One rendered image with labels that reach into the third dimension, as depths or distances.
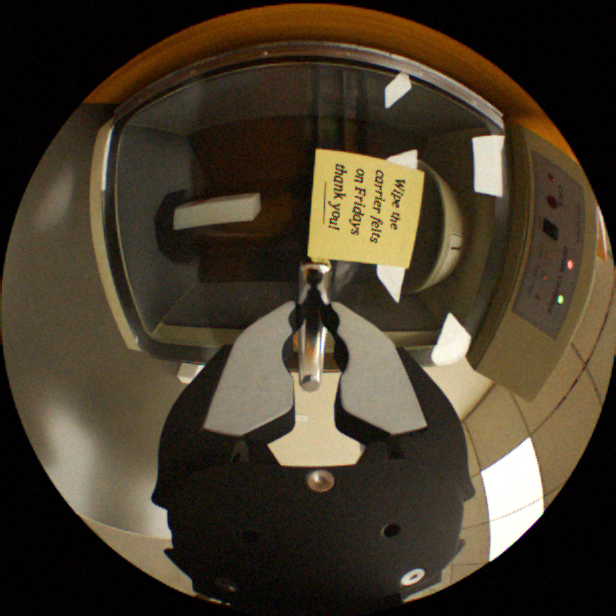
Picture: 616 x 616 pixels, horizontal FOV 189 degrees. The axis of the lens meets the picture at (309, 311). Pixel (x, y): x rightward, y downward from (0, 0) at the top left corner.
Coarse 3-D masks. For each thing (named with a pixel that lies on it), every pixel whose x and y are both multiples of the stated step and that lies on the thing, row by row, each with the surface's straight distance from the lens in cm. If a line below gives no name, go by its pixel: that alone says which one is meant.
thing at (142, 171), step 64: (256, 64) 19; (320, 64) 18; (128, 128) 24; (192, 128) 18; (256, 128) 15; (320, 128) 15; (384, 128) 16; (448, 128) 19; (128, 192) 21; (192, 192) 16; (256, 192) 14; (448, 192) 18; (128, 256) 22; (192, 256) 17; (256, 256) 15; (448, 256) 18; (128, 320) 27; (192, 320) 20; (256, 320) 18; (384, 320) 18; (448, 320) 22
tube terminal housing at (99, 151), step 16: (96, 144) 32; (96, 160) 30; (512, 160) 28; (96, 176) 29; (512, 176) 28; (96, 192) 29; (512, 192) 27; (96, 208) 28; (512, 208) 27; (96, 224) 28; (96, 240) 29; (96, 256) 30; (112, 288) 29; (496, 288) 27; (112, 304) 30; (128, 336) 32
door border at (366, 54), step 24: (240, 48) 21; (264, 48) 21; (288, 48) 20; (312, 48) 20; (336, 48) 20; (360, 48) 20; (192, 72) 22; (408, 72) 20; (432, 72) 22; (144, 96) 25
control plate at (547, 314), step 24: (552, 168) 28; (552, 192) 27; (576, 192) 30; (552, 216) 26; (576, 216) 29; (552, 240) 26; (576, 240) 28; (528, 264) 25; (552, 264) 26; (576, 264) 28; (528, 288) 26; (552, 288) 27; (528, 312) 27; (552, 312) 28; (552, 336) 29
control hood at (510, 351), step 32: (512, 128) 30; (512, 224) 26; (512, 256) 26; (512, 288) 26; (576, 288) 29; (512, 320) 27; (576, 320) 30; (480, 352) 29; (512, 352) 29; (544, 352) 30; (512, 384) 32; (544, 384) 33
